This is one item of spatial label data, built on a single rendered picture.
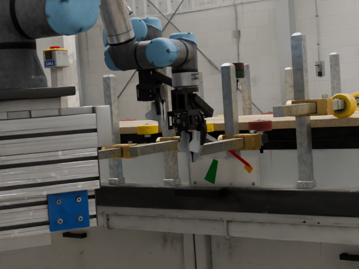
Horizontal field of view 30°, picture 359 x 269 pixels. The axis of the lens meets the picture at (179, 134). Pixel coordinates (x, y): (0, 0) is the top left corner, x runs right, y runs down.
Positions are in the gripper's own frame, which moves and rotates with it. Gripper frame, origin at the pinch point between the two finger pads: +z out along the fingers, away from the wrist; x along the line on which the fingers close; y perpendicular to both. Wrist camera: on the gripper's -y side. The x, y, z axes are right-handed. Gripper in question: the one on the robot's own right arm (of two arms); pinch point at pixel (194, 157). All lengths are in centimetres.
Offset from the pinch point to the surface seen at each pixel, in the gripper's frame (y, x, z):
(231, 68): -28.9, -2.3, -25.6
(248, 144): -27.2, 3.2, -1.0
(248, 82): -138, -54, -22
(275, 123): -49.5, 2.1, -6.3
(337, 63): -138, -7, -28
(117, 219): -30, -56, 26
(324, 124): -50, 20, -5
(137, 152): -4.0, -23.8, -1.1
